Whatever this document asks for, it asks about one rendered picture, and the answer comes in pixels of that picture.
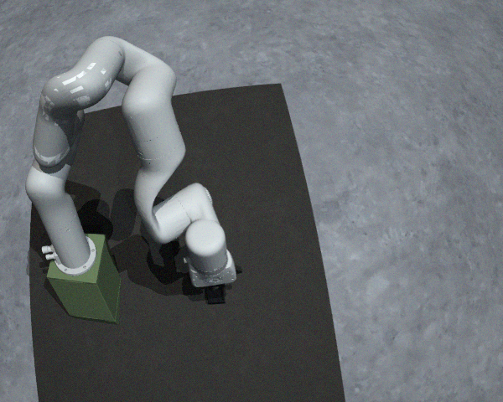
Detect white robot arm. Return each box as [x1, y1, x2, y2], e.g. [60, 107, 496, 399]
[25, 36, 228, 276]

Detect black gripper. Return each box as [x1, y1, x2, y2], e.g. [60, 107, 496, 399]
[184, 251, 242, 290]

